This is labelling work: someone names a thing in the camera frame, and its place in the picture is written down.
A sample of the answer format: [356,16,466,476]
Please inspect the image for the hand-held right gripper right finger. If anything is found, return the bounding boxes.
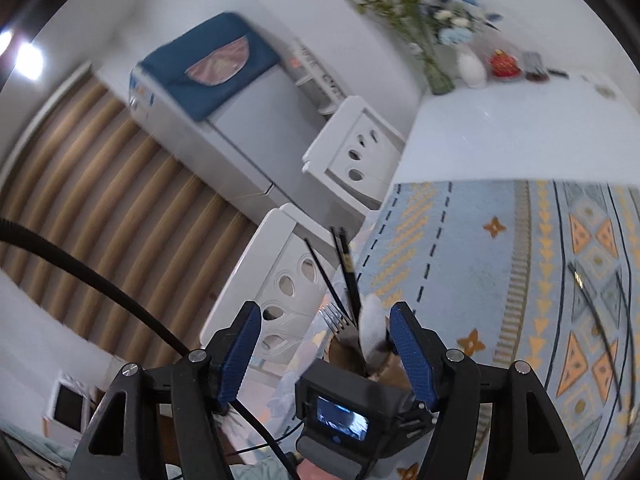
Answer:
[389,301,586,480]

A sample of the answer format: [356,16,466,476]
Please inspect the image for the dotted white rice paddle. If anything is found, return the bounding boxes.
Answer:
[358,292,392,361]

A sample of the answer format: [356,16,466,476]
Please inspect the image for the grey refrigerator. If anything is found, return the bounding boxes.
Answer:
[128,57,326,211]

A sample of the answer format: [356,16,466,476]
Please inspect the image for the glass vase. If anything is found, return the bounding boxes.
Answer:
[422,47,456,96]

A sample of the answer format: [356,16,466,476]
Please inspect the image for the blue patterned tablecloth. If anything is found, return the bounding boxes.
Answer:
[350,180,640,480]

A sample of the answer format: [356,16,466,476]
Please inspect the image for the white shelf rack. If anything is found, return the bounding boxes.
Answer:
[287,37,351,116]

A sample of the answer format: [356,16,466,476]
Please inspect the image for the blue refrigerator cover cloth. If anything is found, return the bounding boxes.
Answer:
[136,11,281,122]

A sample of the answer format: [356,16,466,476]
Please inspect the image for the metal fork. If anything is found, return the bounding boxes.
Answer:
[320,302,360,346]

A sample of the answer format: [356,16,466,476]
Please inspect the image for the green yellow flower stems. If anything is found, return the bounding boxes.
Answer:
[330,0,436,61]

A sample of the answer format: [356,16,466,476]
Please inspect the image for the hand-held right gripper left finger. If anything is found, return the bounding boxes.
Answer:
[66,300,263,480]

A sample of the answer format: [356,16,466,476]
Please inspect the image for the red lidded teacup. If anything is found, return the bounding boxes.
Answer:
[487,50,523,82]

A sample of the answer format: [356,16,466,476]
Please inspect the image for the white ceramic vase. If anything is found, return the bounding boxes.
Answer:
[457,50,487,90]

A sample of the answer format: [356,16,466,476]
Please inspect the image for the light green blanket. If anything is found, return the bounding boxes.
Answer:
[0,422,76,480]

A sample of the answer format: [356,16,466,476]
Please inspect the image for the white microwave oven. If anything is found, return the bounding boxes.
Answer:
[42,370,97,443]

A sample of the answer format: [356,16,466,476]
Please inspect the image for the white chair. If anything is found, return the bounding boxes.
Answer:
[199,203,366,376]
[301,95,407,211]

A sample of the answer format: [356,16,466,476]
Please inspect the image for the person's left forearm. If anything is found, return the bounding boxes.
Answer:
[297,457,353,480]

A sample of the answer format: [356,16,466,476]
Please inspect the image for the ceiling lamp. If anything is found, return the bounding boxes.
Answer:
[14,40,45,80]

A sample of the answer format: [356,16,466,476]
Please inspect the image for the blue white flower bouquet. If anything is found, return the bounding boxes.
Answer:
[425,0,503,48]

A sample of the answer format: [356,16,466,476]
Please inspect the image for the striped window blind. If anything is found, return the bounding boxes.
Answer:
[0,62,261,356]

